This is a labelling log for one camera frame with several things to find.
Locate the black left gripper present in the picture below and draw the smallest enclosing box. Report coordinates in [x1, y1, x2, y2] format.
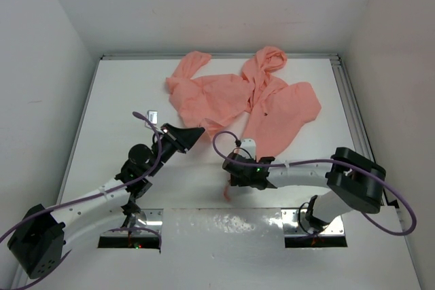
[146, 122, 204, 176]

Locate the salmon pink hooded jacket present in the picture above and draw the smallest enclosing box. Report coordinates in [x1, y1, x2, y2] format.
[166, 46, 321, 158]

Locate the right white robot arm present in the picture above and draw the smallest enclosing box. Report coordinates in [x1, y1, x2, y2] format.
[222, 147, 385, 235]

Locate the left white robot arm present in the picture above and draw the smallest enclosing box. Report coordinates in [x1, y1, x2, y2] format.
[6, 124, 205, 280]

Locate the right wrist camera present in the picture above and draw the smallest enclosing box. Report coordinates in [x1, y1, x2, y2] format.
[237, 139, 256, 160]

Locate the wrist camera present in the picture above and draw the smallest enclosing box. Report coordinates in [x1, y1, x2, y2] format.
[145, 110, 158, 128]
[237, 139, 256, 160]

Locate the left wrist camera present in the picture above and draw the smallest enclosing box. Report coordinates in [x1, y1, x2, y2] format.
[145, 110, 158, 128]

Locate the metal base rail plate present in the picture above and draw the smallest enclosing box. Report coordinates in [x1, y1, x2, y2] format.
[98, 207, 348, 237]

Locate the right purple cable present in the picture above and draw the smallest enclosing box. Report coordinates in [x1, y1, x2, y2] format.
[212, 130, 418, 236]

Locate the purple cable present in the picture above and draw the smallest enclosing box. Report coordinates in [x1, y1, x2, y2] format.
[212, 130, 418, 236]
[0, 111, 164, 287]

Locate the aluminium frame rail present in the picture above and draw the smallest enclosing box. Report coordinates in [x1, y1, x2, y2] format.
[101, 52, 400, 209]

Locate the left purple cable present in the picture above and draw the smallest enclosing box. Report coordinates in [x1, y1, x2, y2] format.
[0, 111, 164, 287]

